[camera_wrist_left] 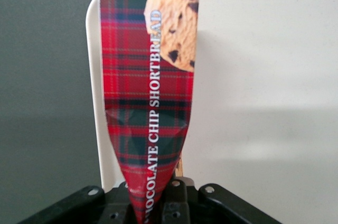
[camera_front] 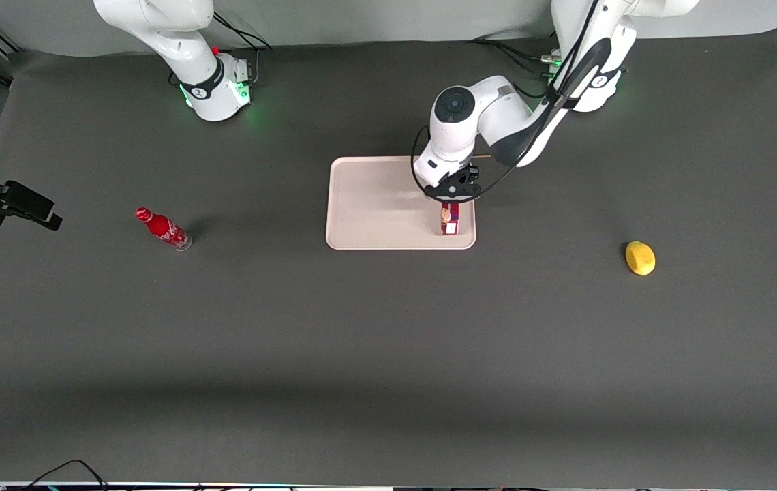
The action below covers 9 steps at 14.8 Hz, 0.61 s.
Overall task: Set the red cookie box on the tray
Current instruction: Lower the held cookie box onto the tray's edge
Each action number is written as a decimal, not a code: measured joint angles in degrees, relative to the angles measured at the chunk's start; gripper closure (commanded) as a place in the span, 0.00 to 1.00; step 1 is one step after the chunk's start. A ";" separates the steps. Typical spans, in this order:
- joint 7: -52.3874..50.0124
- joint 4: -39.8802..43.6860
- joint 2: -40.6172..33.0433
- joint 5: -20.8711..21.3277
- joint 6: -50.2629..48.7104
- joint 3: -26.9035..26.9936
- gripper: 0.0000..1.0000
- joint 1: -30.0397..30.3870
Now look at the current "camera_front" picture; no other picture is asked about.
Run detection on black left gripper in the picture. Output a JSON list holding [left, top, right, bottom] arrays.
[[427, 165, 483, 204]]

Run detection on red cookie box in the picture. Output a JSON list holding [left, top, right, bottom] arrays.
[[438, 200, 462, 237]]

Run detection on pale pink rectangular tray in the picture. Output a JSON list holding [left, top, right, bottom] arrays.
[[325, 155, 478, 251]]

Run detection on red cola bottle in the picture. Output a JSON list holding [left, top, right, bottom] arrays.
[[134, 207, 194, 252]]

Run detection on yellow lemon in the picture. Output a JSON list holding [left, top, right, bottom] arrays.
[[624, 240, 656, 277]]

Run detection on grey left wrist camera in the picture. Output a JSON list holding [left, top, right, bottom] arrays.
[[413, 154, 449, 190]]

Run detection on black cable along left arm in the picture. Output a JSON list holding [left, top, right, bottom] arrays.
[[410, 0, 602, 204]]

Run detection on black cables at arm base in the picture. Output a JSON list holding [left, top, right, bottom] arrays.
[[169, 12, 274, 88], [468, 38, 564, 100]]

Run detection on black cable at table edge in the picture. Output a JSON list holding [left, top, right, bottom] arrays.
[[19, 459, 111, 491]]

